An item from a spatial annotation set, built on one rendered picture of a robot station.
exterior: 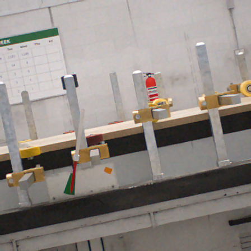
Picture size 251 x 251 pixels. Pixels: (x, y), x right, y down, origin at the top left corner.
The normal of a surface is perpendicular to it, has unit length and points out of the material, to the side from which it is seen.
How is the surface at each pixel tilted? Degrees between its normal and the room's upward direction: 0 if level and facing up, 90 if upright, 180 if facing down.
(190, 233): 90
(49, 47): 90
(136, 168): 90
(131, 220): 90
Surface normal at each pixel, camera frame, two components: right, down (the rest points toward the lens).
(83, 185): 0.04, 0.04
